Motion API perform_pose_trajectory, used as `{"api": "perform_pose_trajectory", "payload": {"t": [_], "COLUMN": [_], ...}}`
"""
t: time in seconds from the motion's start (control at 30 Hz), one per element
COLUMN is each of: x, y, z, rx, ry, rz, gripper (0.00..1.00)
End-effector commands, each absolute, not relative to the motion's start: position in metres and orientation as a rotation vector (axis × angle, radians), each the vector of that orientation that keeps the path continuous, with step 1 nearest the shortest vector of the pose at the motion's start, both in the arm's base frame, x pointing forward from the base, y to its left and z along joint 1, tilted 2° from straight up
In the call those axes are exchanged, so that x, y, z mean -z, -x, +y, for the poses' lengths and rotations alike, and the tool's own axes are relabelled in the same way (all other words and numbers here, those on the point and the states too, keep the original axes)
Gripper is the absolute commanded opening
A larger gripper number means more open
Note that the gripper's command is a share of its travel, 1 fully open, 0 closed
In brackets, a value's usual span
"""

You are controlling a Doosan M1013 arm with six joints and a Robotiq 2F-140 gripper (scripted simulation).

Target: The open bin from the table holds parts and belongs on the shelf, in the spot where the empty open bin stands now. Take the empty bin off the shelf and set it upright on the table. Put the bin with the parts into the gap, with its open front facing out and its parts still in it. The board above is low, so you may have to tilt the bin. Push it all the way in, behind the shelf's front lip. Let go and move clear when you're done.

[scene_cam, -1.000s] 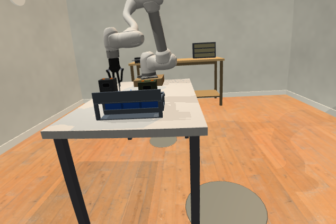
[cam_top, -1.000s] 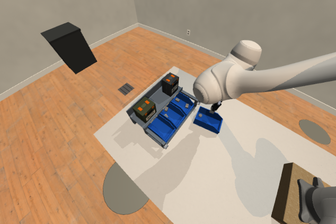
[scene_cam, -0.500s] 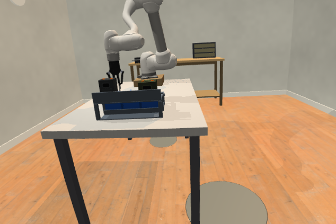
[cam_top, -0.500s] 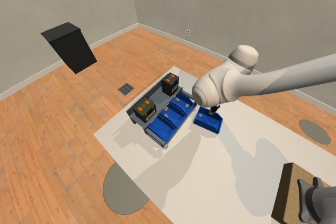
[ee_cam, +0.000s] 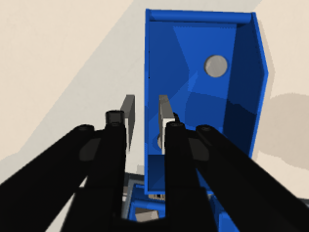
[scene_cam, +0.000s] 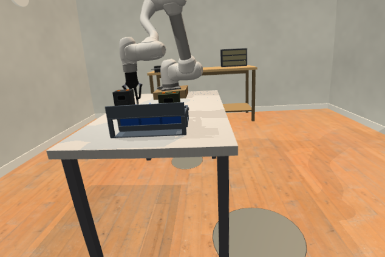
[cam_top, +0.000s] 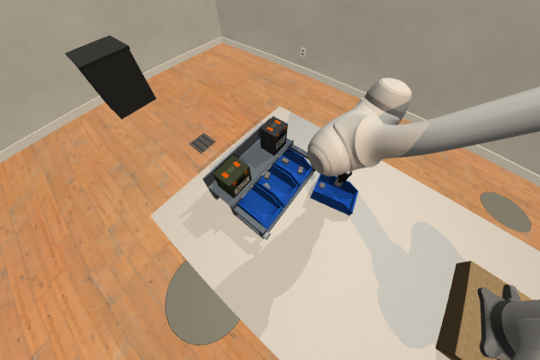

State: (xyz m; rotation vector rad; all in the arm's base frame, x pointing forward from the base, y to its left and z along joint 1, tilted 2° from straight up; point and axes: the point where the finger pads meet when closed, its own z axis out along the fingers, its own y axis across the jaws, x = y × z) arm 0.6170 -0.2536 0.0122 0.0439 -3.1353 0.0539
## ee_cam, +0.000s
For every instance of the blue open-front bin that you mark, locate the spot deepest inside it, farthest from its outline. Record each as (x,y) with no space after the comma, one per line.
(174,57)
(221,216)
(150,201)

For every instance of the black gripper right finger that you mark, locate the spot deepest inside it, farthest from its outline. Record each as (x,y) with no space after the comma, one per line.
(253,198)

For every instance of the grey metal shelf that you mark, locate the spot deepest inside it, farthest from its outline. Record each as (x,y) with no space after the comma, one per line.
(139,178)

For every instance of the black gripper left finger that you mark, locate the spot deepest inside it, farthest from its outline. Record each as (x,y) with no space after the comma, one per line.
(32,198)

